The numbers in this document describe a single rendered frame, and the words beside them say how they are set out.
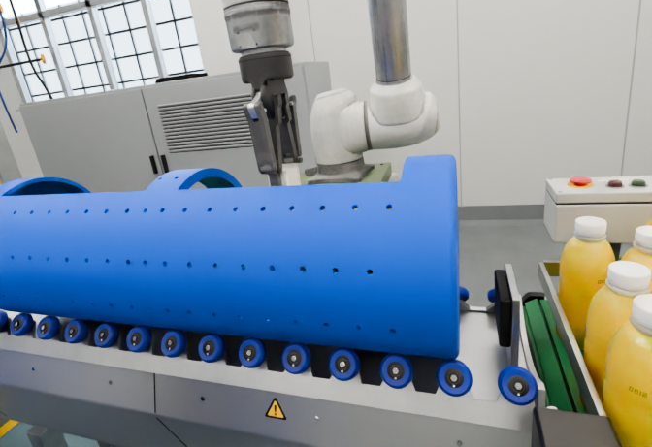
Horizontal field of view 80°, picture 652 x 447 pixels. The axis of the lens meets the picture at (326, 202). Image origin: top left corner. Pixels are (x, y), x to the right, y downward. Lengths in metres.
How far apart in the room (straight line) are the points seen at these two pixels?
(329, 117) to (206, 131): 1.44
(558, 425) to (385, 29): 0.92
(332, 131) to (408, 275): 0.79
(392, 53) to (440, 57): 2.24
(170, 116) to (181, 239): 2.10
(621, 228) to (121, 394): 0.95
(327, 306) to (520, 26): 3.07
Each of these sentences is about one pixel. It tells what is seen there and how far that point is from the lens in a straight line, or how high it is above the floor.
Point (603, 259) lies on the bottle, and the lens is 0.69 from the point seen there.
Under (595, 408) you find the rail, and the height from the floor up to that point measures 0.98.
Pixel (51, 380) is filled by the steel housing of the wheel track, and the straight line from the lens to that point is 0.99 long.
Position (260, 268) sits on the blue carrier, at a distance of 0.52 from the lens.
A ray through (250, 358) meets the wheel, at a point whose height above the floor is 0.96.
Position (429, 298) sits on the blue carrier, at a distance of 0.47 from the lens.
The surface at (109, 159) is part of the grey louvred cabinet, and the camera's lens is 3.07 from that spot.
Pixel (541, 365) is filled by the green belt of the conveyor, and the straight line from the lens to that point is 0.74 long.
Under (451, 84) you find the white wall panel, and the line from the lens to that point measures 3.36.
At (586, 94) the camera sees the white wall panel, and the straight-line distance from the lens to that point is 3.51.
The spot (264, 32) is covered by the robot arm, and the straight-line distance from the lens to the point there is 0.55.
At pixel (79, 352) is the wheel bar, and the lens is 0.91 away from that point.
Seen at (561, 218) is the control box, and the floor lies 1.05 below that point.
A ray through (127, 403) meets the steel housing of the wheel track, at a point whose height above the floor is 0.85.
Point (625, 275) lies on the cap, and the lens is 0.55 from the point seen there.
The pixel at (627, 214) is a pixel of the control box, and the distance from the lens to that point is 0.87.
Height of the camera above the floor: 1.36
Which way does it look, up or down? 18 degrees down
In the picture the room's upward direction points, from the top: 8 degrees counter-clockwise
